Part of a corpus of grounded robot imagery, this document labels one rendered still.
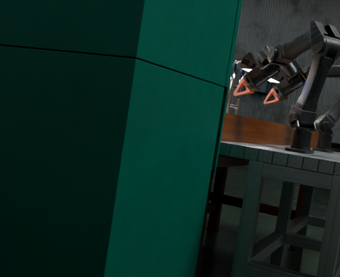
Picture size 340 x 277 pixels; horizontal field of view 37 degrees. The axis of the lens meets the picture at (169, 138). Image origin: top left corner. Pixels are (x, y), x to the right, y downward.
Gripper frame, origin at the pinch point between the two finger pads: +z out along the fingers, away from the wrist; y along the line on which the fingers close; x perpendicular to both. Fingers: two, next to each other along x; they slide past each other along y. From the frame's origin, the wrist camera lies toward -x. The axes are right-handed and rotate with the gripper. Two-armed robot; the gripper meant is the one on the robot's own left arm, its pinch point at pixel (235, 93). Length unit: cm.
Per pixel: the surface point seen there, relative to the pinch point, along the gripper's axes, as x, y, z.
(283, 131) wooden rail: 16.8, -38.1, -0.9
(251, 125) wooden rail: 16.7, 8.3, -1.2
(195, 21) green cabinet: 1, 78, -20
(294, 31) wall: -279, -802, 33
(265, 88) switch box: -208, -779, 136
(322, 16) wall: -272, -805, -27
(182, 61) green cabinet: 10, 81, -13
